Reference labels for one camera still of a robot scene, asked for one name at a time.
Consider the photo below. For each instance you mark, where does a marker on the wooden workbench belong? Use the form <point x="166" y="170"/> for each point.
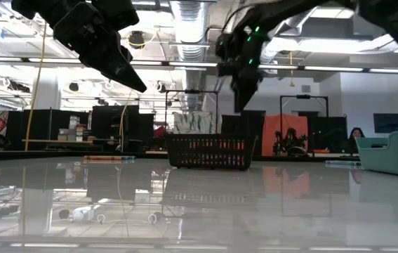
<point x="58" y="141"/>

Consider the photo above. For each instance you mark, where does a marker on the silver ventilation duct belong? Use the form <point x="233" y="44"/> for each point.
<point x="290" y="24"/>
<point x="191" y="35"/>

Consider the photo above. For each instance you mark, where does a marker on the black background robot arm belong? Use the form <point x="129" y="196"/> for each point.
<point x="290" y="142"/>

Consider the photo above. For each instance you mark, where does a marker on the stacked storage boxes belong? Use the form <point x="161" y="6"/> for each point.
<point x="74" y="130"/>

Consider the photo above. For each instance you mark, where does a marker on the LED strip light bar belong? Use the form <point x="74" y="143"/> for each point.
<point x="325" y="68"/>

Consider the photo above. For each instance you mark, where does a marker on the black plastic basket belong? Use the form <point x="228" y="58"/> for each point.
<point x="209" y="165"/>

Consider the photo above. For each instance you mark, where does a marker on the orange fabric panel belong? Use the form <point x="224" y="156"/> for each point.
<point x="276" y="123"/>

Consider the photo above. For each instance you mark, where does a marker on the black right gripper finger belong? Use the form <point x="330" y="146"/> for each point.
<point x="246" y="95"/>

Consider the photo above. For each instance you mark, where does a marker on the orange crayon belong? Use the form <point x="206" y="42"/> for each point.
<point x="102" y="158"/>

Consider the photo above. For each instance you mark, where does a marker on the black partition screen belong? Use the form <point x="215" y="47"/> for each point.
<point x="242" y="123"/>
<point x="37" y="126"/>
<point x="326" y="130"/>
<point x="114" y="123"/>

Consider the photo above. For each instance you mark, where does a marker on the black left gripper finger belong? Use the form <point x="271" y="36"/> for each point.
<point x="121" y="70"/>

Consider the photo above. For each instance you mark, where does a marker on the person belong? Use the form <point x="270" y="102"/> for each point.
<point x="356" y="135"/>

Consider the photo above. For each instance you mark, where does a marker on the black round ceiling camera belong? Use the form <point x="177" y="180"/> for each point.
<point x="136" y="38"/>

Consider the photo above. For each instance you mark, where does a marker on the black aluminium table frame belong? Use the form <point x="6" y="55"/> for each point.
<point x="26" y="154"/>

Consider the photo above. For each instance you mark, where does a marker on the clear plastic wrapped bundle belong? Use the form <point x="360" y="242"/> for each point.
<point x="195" y="122"/>

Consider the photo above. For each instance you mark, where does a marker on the blue crayon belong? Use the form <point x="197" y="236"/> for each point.
<point x="342" y="163"/>
<point x="127" y="158"/>

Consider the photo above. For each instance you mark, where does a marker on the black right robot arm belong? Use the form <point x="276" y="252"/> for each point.
<point x="360" y="10"/>

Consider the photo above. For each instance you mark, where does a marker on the teal plastic bin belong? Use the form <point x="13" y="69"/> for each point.
<point x="395" y="158"/>

